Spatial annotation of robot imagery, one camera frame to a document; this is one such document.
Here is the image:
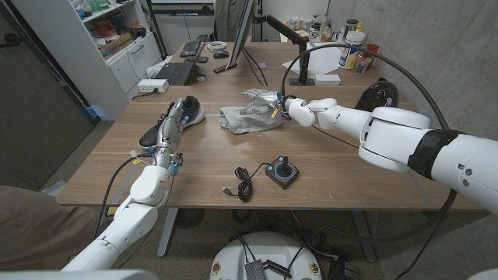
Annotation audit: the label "grey table leg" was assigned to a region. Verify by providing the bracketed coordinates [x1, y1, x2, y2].
[156, 208, 179, 258]
[349, 209, 378, 264]

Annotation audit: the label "white plastic bag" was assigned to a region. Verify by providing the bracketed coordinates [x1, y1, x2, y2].
[146, 54, 174, 79]

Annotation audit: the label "white paper sheet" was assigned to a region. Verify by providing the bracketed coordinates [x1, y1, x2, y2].
[280, 41, 343, 77]

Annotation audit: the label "brown upholstered seat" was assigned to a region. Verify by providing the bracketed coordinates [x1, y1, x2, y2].
[0, 184, 106, 271]

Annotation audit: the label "black shoe with white sole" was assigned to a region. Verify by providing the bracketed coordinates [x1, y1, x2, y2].
[139, 95, 206, 149]

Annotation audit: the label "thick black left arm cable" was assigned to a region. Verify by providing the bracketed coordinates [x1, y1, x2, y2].
[93, 153, 156, 238]

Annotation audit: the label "black keyboard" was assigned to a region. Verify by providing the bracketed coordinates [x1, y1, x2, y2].
[179, 38, 202, 58]
[153, 61, 203, 86]

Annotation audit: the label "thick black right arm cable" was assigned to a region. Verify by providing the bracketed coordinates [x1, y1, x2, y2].
[280, 42, 460, 280]

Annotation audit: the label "cardboard box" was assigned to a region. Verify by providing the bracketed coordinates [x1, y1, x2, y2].
[97, 33, 135, 59]

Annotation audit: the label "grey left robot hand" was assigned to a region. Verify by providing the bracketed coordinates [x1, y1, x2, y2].
[149, 96, 191, 170]

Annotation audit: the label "clear cup with items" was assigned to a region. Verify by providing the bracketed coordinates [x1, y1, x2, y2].
[354, 52, 374, 74]

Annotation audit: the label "white power strip box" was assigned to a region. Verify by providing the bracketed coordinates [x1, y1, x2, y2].
[137, 79, 170, 94]

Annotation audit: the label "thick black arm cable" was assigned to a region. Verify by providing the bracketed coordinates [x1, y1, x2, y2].
[93, 153, 156, 238]
[280, 42, 460, 280]

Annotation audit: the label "coiled white cable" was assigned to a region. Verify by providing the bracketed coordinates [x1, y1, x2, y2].
[205, 40, 229, 53]

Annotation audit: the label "white robot torso base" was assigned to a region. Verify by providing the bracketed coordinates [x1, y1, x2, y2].
[209, 232, 324, 280]

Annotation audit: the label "dark lidded jar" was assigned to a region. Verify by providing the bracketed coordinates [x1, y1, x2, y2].
[344, 18, 359, 40]

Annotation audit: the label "small white box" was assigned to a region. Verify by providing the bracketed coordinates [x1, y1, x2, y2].
[313, 73, 342, 86]

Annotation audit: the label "flat computer monitor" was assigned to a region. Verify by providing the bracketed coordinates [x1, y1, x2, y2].
[227, 0, 258, 71]

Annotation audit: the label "grey crumpled shirt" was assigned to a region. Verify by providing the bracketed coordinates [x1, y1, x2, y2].
[218, 96, 287, 135]

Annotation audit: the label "black round fan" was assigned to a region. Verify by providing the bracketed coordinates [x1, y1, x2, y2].
[174, 208, 205, 229]

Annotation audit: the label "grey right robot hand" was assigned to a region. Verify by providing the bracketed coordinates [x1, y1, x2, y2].
[239, 88, 289, 117]

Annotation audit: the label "white labelled plastic container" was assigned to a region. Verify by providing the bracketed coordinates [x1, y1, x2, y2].
[338, 30, 366, 70]

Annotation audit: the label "black joystick controller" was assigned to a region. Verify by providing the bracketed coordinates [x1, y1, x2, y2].
[265, 156, 300, 190]

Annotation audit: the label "grey hanging fabric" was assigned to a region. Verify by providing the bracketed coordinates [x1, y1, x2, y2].
[213, 0, 246, 43]

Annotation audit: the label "black joystick cable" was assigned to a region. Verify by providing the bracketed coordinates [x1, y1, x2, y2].
[222, 163, 272, 203]

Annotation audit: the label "white shelf cabinet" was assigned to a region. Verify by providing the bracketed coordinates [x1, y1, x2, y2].
[11, 0, 164, 121]

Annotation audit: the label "clear plastic bag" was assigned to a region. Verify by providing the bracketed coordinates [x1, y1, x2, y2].
[40, 179, 67, 198]

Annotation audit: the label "black monitor cables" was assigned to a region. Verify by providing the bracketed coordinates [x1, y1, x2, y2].
[241, 47, 269, 86]

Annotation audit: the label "black remote control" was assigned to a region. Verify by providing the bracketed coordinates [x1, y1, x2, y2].
[212, 62, 237, 75]

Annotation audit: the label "thin black cable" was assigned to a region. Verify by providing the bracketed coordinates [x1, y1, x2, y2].
[310, 124, 361, 149]

